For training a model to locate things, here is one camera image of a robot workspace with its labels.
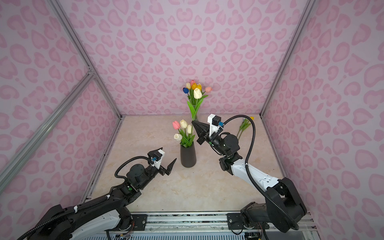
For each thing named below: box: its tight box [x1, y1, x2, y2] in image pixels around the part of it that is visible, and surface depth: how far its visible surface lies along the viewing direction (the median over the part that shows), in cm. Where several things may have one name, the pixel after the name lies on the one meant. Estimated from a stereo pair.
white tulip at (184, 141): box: [179, 119, 190, 147], surface depth 78 cm
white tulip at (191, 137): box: [187, 124, 196, 148], surface depth 78 cm
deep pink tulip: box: [172, 120, 181, 134], surface depth 76 cm
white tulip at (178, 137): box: [173, 133, 183, 141], surface depth 70 cm
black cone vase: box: [180, 141, 197, 168], surface depth 90 cm
